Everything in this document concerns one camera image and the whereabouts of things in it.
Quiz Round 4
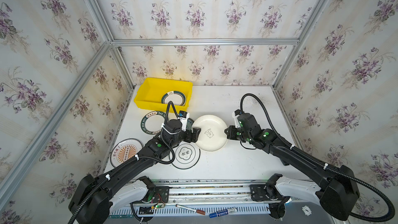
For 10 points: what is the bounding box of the white plate black flower outline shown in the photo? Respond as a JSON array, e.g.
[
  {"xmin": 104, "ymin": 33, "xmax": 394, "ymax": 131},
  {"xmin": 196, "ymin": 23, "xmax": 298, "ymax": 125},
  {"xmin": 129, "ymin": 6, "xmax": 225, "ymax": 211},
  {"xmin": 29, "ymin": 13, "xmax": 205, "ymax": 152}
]
[{"xmin": 172, "ymin": 143, "xmax": 201, "ymax": 170}]

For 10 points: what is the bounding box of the dark blue floral plate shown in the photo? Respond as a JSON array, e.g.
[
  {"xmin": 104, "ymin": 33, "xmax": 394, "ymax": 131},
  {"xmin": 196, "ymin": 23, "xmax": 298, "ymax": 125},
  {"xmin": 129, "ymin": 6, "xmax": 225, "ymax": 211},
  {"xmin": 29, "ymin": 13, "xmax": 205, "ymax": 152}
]
[{"xmin": 187, "ymin": 118, "xmax": 194, "ymax": 130}]

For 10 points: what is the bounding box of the large cream plate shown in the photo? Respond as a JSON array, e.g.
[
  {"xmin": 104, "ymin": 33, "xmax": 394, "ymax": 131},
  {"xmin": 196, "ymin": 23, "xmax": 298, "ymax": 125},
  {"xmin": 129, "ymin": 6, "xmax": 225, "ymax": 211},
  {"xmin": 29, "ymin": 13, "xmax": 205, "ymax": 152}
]
[{"xmin": 192, "ymin": 115, "xmax": 227, "ymax": 152}]

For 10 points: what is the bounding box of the yellow plastic bin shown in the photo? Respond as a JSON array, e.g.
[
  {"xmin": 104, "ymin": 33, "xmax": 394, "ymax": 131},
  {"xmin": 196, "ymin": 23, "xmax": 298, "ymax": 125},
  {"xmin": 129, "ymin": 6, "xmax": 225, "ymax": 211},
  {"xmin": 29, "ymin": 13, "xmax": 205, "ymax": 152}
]
[{"xmin": 134, "ymin": 78, "xmax": 193, "ymax": 112}]

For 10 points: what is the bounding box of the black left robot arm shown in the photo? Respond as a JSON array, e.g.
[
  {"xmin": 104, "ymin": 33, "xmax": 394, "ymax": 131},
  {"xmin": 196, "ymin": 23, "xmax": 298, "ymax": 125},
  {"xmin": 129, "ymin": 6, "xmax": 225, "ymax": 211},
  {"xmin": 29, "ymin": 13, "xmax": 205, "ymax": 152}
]
[{"xmin": 68, "ymin": 101, "xmax": 201, "ymax": 224}]

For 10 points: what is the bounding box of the green rim lettered plate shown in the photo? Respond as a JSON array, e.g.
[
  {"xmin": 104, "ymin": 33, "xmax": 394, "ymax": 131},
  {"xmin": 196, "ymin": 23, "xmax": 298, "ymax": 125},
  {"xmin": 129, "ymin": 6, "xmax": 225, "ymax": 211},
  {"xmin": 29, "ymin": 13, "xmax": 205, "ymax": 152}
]
[{"xmin": 141, "ymin": 111, "xmax": 166, "ymax": 135}]

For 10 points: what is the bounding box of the aluminium rail base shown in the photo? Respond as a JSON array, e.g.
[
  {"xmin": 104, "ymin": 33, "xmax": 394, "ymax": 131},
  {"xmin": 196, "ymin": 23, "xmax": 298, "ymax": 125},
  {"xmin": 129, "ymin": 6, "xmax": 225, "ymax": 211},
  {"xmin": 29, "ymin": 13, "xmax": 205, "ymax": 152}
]
[{"xmin": 108, "ymin": 178, "xmax": 343, "ymax": 218}]

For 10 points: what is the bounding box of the white plate green striped rim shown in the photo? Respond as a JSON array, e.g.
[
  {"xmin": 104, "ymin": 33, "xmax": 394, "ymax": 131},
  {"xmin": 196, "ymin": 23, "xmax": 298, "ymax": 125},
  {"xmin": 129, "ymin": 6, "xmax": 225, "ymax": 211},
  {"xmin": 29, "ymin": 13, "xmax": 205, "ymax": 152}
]
[{"xmin": 161, "ymin": 91, "xmax": 187, "ymax": 106}]

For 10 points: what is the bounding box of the red capped marker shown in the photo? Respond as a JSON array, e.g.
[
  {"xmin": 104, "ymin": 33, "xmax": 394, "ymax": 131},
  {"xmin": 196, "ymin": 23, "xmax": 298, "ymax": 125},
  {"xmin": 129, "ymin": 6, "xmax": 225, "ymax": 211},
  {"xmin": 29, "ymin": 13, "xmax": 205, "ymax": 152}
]
[{"xmin": 175, "ymin": 204, "xmax": 206, "ymax": 215}]

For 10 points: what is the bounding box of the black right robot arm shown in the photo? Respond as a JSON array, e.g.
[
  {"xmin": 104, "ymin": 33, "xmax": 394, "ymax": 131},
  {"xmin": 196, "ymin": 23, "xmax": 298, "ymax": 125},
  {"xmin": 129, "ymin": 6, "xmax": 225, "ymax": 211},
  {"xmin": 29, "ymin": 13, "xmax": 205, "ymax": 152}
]
[{"xmin": 225, "ymin": 93, "xmax": 396, "ymax": 223}]

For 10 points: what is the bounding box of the orange sunburst plate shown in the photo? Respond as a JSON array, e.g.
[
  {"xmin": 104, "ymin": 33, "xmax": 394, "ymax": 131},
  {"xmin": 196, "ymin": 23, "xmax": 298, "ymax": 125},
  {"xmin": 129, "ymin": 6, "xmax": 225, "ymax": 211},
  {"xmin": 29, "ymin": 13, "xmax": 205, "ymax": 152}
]
[{"xmin": 110, "ymin": 139, "xmax": 143, "ymax": 168}]

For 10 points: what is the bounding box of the blue marker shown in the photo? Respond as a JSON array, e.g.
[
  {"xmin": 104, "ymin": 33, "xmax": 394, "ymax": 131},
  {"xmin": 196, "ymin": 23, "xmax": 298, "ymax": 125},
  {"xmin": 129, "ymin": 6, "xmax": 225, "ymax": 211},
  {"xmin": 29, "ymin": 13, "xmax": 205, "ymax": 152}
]
[{"xmin": 209, "ymin": 207, "xmax": 237, "ymax": 218}]

